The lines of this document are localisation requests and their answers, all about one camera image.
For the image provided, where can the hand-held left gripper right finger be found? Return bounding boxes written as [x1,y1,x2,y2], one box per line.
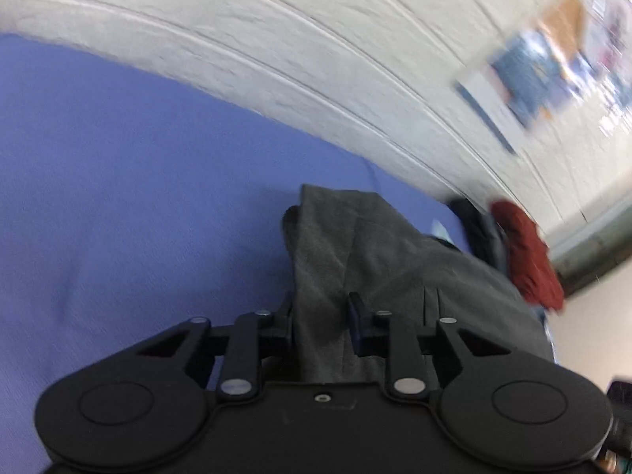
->
[348,292,512,401]

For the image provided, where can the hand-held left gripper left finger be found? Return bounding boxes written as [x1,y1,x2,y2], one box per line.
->
[135,296,297,402]

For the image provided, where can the grey pants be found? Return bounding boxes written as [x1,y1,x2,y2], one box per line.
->
[281,184,556,386]

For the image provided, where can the folded dark navy cloth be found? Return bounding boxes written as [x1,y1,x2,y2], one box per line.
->
[448,197,510,277]

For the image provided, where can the folded red cloth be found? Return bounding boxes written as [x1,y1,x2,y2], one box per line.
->
[490,200,566,313]

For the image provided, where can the blue printed bed sheet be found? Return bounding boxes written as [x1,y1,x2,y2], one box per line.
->
[0,34,470,474]

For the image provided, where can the grey window frame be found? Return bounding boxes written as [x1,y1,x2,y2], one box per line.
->
[547,197,632,298]

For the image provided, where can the wall poster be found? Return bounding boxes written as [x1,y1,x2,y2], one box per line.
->
[454,0,593,155]

